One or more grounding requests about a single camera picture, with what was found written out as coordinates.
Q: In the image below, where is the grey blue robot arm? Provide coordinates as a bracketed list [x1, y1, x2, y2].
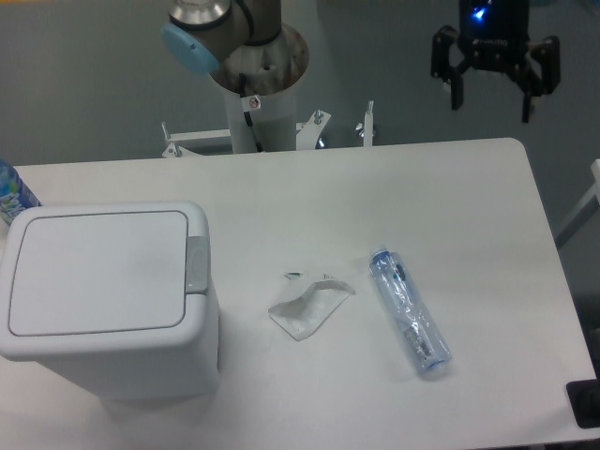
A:
[161, 1, 562, 122]

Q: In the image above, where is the blue green labelled bottle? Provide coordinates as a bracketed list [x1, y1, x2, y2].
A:
[1, 160, 42, 226]

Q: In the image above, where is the black object at table corner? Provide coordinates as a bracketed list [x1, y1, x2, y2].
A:
[566, 379, 599, 429]

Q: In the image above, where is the white table clamp bracket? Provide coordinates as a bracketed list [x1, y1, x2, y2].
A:
[355, 99, 376, 147]

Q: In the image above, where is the white frame at right edge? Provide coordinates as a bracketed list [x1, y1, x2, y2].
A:
[554, 158, 599, 249]

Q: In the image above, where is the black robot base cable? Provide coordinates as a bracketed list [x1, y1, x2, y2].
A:
[237, 72, 264, 154]

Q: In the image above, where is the white plastic trash can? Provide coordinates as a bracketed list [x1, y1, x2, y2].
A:
[1, 201, 219, 399]

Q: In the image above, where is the grey trash can push button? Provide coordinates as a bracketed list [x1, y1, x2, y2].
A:
[186, 236, 210, 294]

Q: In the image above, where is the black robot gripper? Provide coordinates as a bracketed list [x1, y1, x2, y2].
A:
[430, 0, 561, 123]

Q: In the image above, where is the white trash can lid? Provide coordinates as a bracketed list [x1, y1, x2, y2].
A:
[6, 209, 188, 337]

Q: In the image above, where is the clear blue plastic bottle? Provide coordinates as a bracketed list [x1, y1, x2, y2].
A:
[368, 246, 452, 375]

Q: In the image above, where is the torn white plastic wrapper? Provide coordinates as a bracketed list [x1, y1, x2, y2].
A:
[268, 274, 355, 342]

